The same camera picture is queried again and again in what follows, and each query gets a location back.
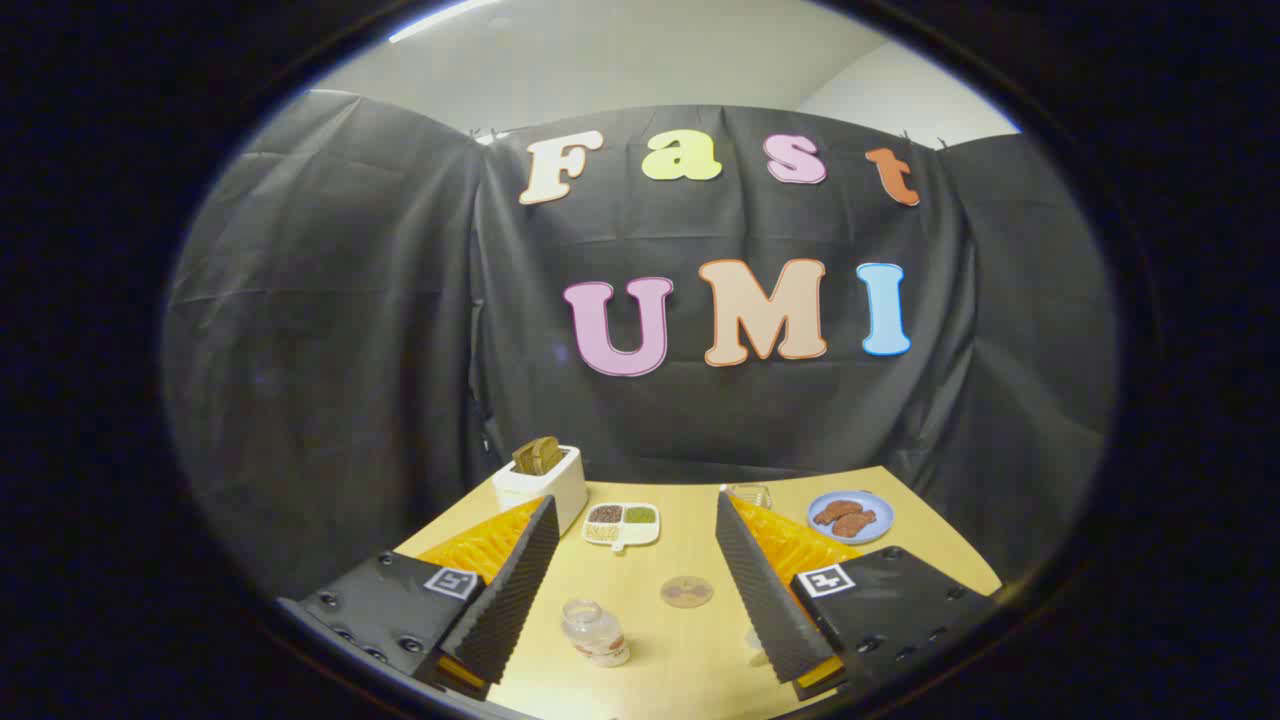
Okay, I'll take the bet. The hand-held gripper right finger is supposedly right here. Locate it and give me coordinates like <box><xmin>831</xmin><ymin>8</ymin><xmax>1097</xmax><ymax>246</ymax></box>
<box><xmin>715</xmin><ymin>488</ymin><xmax>1001</xmax><ymax>701</ymax></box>

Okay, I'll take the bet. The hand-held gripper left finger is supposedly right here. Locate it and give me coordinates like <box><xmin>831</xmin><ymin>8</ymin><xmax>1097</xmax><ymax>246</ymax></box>
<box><xmin>278</xmin><ymin>495</ymin><xmax>561</xmax><ymax>701</ymax></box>

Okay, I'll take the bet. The clear juice bottle red label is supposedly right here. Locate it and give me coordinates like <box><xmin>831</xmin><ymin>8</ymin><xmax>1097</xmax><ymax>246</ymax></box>
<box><xmin>562</xmin><ymin>598</ymin><xmax>631</xmax><ymax>668</ymax></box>

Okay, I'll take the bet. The wooden table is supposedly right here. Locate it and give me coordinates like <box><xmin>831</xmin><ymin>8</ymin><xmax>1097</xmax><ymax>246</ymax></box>
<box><xmin>395</xmin><ymin>465</ymin><xmax>1003</xmax><ymax>720</ymax></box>

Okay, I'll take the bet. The white toaster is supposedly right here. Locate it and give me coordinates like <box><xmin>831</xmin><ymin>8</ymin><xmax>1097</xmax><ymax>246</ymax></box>
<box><xmin>492</xmin><ymin>445</ymin><xmax>589</xmax><ymax>536</ymax></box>

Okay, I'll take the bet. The white divided grain dish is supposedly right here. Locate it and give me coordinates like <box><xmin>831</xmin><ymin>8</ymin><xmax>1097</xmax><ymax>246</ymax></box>
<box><xmin>582</xmin><ymin>502</ymin><xmax>661</xmax><ymax>553</ymax></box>

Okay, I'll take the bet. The light blue plate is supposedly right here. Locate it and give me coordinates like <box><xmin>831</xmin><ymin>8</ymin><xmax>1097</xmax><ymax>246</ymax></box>
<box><xmin>807</xmin><ymin>490</ymin><xmax>895</xmax><ymax>544</ymax></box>

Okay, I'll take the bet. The brown bread slice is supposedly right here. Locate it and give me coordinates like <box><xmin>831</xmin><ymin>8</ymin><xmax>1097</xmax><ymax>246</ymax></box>
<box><xmin>512</xmin><ymin>436</ymin><xmax>564</xmax><ymax>476</ymax></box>

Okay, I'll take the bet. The black backdrop cloth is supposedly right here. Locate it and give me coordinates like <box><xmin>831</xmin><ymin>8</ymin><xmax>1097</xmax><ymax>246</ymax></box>
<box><xmin>160</xmin><ymin>90</ymin><xmax>1119</xmax><ymax>601</ymax></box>

